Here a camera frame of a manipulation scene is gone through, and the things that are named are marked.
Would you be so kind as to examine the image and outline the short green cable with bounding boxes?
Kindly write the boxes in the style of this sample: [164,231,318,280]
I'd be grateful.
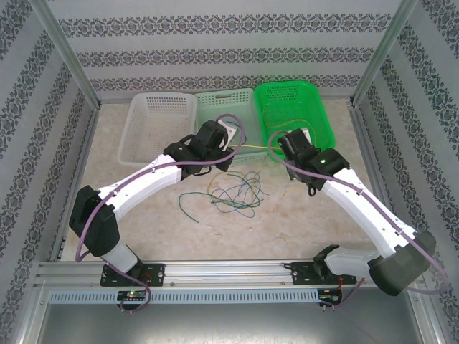
[235,171,262,219]

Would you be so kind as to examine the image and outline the pale green plastic basket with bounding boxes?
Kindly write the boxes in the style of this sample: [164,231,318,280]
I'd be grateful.
[194,88,269,166]

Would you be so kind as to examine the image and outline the white plastic basket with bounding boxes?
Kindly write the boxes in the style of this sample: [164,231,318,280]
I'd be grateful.
[117,92,199,168]

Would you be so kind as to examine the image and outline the bright green plastic basket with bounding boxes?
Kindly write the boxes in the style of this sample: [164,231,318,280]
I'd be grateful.
[253,80,337,163]

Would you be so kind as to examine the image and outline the right circuit board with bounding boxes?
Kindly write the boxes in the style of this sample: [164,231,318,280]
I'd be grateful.
[320,288,344,305]

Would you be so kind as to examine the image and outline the circuit board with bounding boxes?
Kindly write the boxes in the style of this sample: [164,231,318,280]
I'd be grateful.
[320,288,344,305]
[117,290,148,302]

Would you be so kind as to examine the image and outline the left circuit board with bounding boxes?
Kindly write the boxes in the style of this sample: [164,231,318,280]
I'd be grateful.
[117,290,148,302]

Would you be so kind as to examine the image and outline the grey metal base panel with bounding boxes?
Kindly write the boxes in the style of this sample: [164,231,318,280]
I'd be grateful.
[19,286,442,344]

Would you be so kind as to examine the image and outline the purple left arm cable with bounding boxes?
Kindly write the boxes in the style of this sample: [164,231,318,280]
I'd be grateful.
[74,113,248,313]

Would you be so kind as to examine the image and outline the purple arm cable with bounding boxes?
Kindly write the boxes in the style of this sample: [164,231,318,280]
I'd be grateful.
[268,130,449,311]
[74,113,248,313]

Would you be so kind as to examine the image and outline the aluminium side rail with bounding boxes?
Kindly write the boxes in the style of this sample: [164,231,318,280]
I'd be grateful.
[349,102,422,264]
[48,103,103,262]

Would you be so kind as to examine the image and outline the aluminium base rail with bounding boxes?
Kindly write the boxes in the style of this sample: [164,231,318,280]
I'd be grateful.
[35,260,420,287]

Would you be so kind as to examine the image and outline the aluminium frame post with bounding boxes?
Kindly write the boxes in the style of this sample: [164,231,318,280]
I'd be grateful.
[349,0,420,108]
[28,0,103,110]

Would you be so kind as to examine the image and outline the grey slotted cable duct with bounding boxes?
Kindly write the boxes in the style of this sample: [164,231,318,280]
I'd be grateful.
[48,289,320,305]

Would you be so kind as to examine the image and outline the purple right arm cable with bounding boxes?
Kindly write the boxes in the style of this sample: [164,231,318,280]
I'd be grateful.
[268,130,449,311]

